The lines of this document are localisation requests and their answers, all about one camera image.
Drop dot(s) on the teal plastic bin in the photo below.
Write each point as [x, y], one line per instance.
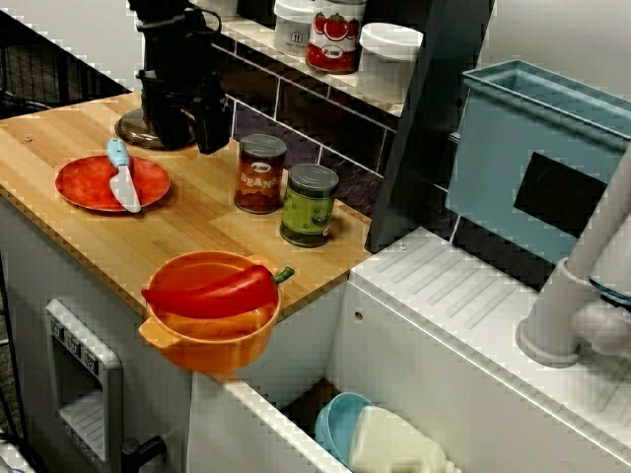
[493, 172]

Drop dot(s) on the green peas can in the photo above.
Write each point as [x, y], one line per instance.
[308, 207]

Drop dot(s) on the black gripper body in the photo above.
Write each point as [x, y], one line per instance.
[182, 84]

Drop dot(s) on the white jar with print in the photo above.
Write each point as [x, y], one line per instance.
[291, 29]

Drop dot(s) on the brown beans can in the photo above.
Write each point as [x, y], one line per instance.
[259, 177]

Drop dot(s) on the light blue bowl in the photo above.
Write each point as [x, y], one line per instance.
[335, 424]

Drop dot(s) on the grey toy faucet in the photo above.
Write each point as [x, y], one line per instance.
[552, 315]

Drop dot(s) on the plain white lidded jar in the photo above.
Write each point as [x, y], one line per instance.
[387, 64]

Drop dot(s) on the white plastic detergent bottle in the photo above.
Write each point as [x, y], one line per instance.
[394, 443]

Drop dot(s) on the white toy sink unit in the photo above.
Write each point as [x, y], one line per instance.
[419, 320]

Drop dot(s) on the grey ice dispenser panel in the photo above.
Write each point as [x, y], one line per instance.
[79, 384]

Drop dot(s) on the red toy pepper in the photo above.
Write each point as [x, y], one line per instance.
[207, 290]

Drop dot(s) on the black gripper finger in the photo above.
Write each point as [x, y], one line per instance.
[170, 123]
[213, 123]

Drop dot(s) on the red plate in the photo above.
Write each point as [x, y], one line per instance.
[84, 184]

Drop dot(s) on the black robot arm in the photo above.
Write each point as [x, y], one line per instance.
[167, 39]

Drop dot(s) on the brown glass pot lid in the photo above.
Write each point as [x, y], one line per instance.
[130, 130]

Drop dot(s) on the orange plastic pot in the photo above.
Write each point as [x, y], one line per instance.
[217, 345]

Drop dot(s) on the dark grey side panel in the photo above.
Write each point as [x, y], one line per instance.
[424, 123]

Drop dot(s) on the tomato print can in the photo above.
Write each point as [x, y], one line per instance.
[335, 39]

